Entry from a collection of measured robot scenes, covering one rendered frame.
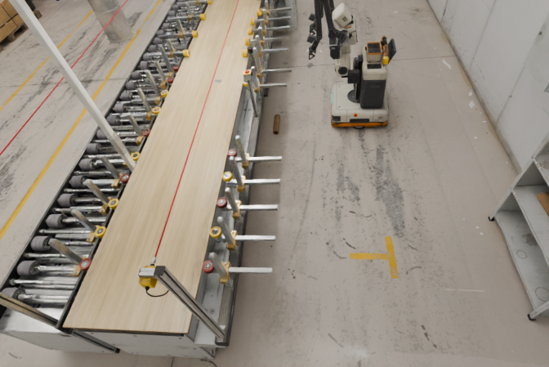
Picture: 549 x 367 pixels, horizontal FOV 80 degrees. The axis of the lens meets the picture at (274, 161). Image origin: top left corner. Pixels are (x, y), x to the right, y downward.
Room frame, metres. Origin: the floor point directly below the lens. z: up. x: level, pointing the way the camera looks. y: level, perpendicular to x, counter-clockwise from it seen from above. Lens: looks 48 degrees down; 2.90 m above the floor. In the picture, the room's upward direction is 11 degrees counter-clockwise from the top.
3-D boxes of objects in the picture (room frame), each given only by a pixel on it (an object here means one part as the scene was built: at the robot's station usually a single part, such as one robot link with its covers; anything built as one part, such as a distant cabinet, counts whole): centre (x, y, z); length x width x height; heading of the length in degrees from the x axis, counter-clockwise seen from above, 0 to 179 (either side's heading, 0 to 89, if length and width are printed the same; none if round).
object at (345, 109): (3.12, -1.17, 0.16); 0.67 x 0.64 x 0.25; 75
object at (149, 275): (0.63, 0.57, 1.20); 0.15 x 0.12 x 1.00; 168
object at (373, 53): (3.09, -1.28, 0.87); 0.23 x 0.15 x 0.11; 165
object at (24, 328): (3.34, 1.29, 0.42); 5.10 x 0.60 x 0.84; 168
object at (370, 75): (3.09, -1.26, 0.59); 0.55 x 0.34 x 0.83; 165
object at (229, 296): (3.06, 0.00, 0.67); 5.11 x 0.08 x 0.10; 168
